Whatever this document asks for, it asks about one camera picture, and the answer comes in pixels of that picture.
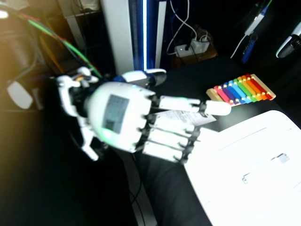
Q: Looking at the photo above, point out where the rainbow hand piano xylophone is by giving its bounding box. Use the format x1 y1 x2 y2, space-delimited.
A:
206 73 276 106

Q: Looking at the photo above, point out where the white plastic tray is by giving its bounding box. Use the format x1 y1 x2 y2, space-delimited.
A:
183 110 301 226

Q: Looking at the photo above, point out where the white power strip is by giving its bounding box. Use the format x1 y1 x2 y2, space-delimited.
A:
174 38 210 57

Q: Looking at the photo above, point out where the black table cloth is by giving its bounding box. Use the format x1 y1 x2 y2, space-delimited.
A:
128 55 301 226

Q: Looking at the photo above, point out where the brown cardboard box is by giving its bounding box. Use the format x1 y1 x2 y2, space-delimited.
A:
173 24 218 69

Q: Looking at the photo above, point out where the white pillar with blue light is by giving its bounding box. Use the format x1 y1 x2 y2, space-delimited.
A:
100 0 168 77

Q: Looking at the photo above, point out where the green cable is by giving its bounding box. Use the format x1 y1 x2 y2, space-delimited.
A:
27 19 102 78
255 0 274 15

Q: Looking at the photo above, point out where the white power cable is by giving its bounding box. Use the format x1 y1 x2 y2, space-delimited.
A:
166 0 190 56
169 0 198 40

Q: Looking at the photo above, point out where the thin white cable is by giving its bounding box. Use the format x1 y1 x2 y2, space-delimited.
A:
230 34 246 59

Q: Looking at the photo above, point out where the white shelf frame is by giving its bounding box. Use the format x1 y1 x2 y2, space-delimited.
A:
57 0 102 51

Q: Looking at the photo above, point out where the white cable adapter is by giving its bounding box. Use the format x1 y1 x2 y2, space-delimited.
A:
244 13 265 36

